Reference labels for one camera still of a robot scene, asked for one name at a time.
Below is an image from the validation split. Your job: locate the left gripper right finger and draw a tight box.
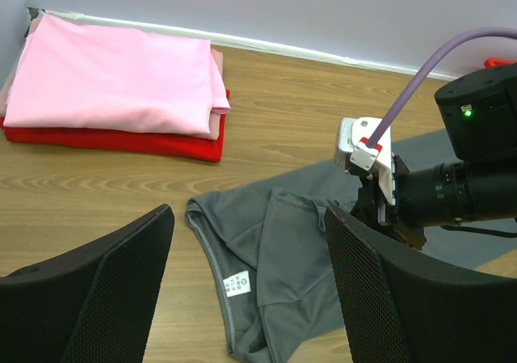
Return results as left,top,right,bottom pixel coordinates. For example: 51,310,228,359
324,205,516,362

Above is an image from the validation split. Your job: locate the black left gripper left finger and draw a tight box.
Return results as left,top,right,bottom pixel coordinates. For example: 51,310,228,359
1,205,174,362

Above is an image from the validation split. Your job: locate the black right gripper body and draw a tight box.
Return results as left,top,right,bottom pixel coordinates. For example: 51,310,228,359
355,155,516,250

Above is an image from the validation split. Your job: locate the grey t shirt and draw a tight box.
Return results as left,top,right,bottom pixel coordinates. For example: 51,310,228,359
184,127,517,363

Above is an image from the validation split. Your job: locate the red plastic bin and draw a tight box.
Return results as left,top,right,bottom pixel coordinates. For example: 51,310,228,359
484,57,516,68

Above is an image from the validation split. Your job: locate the folded red t shirt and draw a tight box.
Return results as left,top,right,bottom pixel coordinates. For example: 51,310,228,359
1,115,225,163

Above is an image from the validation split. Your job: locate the folded pink t shirt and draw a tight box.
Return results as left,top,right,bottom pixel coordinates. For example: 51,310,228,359
1,14,230,140

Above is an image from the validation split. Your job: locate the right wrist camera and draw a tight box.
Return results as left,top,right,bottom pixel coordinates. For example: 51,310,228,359
334,117,396,205

